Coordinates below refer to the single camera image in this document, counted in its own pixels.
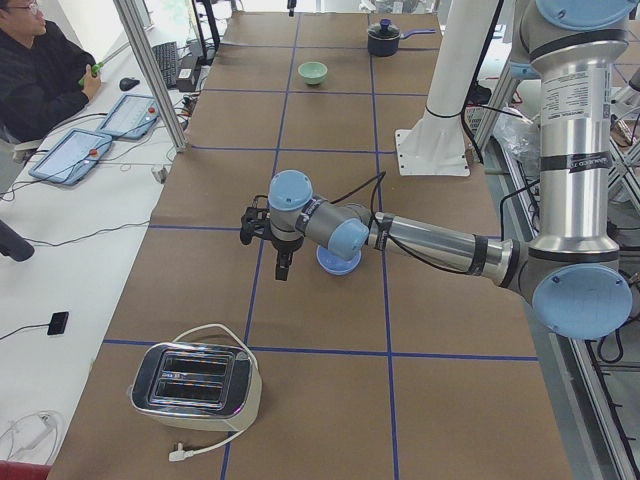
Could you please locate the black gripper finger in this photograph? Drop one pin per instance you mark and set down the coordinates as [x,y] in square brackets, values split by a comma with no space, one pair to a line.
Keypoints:
[283,263]

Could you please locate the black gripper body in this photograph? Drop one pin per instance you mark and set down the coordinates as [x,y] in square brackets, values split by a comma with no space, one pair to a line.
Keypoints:
[286,245]

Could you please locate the blue bowl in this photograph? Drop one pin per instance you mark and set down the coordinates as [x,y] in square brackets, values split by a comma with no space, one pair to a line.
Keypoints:
[334,264]

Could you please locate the green bowl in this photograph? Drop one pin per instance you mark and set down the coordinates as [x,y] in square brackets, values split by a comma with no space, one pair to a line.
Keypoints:
[313,73]

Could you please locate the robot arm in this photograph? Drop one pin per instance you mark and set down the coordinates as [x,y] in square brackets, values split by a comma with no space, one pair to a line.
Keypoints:
[569,272]

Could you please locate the cream toaster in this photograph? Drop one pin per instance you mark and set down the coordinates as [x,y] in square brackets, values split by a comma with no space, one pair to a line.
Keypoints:
[198,386]

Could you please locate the blue teach pendant far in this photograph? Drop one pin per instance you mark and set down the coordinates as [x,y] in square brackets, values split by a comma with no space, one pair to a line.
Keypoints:
[131,117]

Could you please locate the blue teach pendant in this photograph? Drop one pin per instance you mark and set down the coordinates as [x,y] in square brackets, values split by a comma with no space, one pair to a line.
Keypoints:
[72,157]
[131,117]

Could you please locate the dark blue saucepan with lid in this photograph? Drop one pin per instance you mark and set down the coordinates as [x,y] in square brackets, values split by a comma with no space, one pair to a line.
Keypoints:
[383,37]

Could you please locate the black keyboard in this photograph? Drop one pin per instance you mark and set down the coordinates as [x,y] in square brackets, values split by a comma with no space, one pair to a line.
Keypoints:
[166,56]

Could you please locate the black computer mouse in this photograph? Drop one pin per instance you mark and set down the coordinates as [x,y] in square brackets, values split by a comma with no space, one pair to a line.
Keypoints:
[128,83]

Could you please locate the small black square device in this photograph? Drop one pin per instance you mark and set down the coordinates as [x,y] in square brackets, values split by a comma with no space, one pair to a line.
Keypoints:
[58,323]

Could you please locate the blue teach pendant near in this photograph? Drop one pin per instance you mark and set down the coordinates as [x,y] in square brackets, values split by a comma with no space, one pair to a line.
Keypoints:
[72,157]

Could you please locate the person in black sweater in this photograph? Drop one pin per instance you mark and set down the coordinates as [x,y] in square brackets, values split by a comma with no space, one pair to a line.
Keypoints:
[45,78]

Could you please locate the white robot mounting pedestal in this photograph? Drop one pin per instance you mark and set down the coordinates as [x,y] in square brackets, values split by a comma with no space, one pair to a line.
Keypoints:
[435,145]

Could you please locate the aluminium frame post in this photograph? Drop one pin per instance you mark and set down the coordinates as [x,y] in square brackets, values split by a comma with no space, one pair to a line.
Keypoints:
[134,29]

